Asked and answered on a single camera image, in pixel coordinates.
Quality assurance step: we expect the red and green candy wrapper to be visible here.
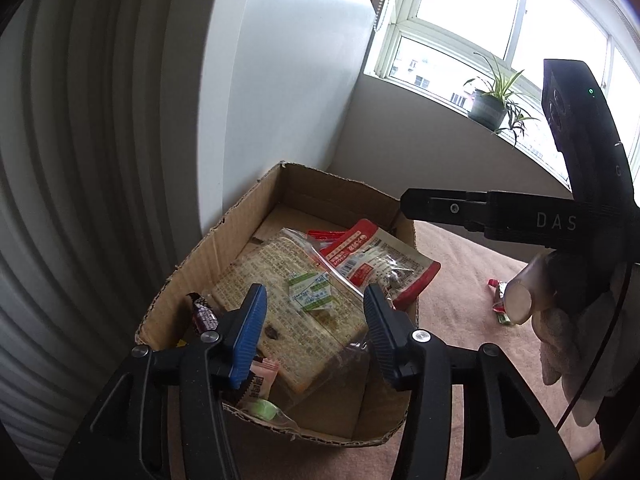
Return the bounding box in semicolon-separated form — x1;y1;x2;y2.
486;277;514;327

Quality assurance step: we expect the white framed window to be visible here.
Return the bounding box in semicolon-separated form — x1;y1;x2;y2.
364;0;640;183

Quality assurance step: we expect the potted spider plant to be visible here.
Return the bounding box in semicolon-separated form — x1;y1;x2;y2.
462;51;542;148

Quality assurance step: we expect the person's right hand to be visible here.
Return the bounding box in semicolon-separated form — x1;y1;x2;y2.
531;287;623;427

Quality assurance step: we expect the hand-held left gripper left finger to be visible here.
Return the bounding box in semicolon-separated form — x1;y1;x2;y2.
52;283;268;480

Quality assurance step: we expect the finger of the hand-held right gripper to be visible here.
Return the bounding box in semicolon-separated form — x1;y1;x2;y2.
399;187;494;234

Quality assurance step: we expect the dark chocolate bar wrapper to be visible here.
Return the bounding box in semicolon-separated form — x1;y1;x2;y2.
186;291;222;335

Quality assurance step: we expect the red and white snack pouch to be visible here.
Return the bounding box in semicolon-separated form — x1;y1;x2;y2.
306;218;442;312

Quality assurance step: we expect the peach blanket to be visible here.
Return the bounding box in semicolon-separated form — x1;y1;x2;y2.
167;220;623;480

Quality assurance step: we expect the green candy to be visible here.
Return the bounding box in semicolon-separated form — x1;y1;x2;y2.
239;396;301;433

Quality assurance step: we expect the black cable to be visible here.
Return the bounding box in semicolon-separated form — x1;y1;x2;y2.
556;259;632;428

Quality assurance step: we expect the bagged sliced bread loaf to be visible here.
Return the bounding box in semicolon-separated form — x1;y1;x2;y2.
207;230;372;394

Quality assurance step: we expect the pink snack sachet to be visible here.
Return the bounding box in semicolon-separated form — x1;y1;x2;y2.
234;356;281;407

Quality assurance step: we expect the white ribbed panel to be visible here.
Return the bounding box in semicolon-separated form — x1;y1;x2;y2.
0;0;251;466

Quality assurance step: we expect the brown cardboard box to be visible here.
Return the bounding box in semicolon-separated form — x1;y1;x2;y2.
134;160;419;449

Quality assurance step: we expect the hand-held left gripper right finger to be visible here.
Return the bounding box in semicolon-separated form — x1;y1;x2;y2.
363;283;581;480

